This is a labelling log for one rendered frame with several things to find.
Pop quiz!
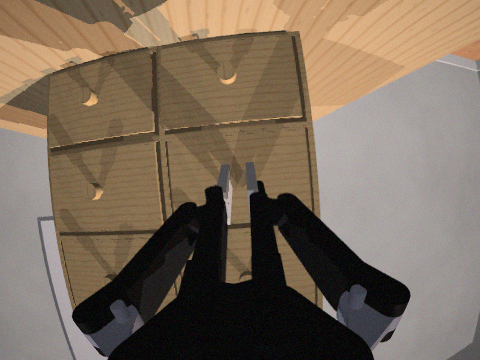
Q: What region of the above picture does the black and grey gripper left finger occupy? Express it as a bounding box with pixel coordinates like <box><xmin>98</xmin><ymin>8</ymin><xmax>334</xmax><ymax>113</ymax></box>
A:
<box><xmin>72</xmin><ymin>164</ymin><xmax>232</xmax><ymax>360</ymax></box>

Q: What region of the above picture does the small brown wooden chest of drawers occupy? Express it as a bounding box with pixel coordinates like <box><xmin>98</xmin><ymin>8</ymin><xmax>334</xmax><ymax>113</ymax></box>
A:
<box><xmin>47</xmin><ymin>31</ymin><xmax>321</xmax><ymax>311</ymax></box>

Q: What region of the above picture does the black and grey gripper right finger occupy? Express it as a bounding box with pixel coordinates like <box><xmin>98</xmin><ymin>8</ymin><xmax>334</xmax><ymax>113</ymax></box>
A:
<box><xmin>246</xmin><ymin>162</ymin><xmax>411</xmax><ymax>359</ymax></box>

